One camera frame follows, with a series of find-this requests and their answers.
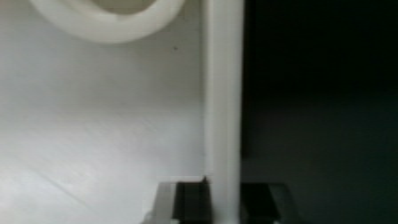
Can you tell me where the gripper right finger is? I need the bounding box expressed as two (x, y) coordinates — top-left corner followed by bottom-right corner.
(239, 183), (305, 224)

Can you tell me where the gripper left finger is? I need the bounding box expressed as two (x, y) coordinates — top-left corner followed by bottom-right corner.
(140, 178), (213, 224)

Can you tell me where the white square table top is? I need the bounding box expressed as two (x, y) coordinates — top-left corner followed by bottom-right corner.
(0, 0), (243, 224)

